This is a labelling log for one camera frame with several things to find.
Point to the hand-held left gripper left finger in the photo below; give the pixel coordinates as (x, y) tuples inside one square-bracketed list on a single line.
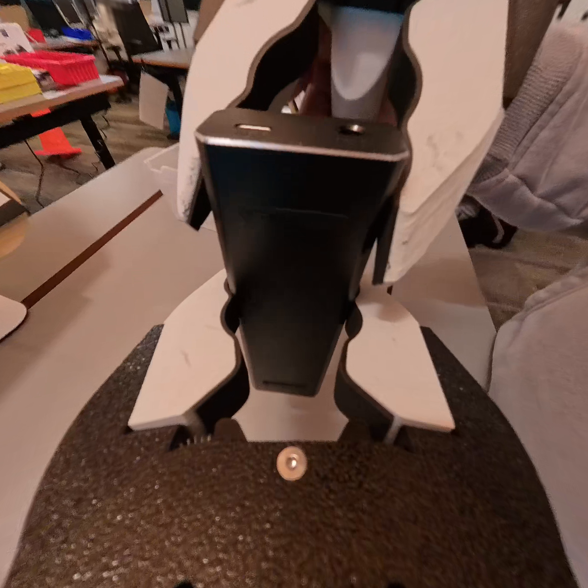
[(183, 367)]

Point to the clear plastic bin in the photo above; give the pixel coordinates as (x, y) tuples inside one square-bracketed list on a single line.
[(163, 167)]

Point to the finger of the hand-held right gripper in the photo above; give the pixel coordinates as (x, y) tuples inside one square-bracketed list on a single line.
[(220, 59), (459, 115)]

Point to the small blue bin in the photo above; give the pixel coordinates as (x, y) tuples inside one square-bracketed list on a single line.
[(77, 33)]

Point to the person's right forearm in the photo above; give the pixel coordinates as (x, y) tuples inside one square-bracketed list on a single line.
[(542, 138)]

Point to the black shoe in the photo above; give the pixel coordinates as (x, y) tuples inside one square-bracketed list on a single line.
[(487, 229)]

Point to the white board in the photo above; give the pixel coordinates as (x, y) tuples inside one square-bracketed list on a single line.
[(153, 101)]

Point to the orange traffic cone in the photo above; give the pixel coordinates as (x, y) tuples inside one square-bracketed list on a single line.
[(57, 142)]

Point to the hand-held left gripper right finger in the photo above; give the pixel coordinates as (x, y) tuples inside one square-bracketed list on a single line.
[(395, 367)]

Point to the yellow plastic bin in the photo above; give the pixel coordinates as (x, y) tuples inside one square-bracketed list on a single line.
[(16, 82)]

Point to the wooden work table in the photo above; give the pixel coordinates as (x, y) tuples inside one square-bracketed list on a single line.
[(59, 99), (163, 57)]

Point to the person's grey sweatshirt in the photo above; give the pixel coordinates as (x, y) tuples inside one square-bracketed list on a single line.
[(546, 413)]

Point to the red plastic bin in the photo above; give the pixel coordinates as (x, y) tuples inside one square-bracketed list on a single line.
[(59, 66)]

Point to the black usb hub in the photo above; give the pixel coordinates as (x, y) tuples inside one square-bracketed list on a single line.
[(294, 257)]

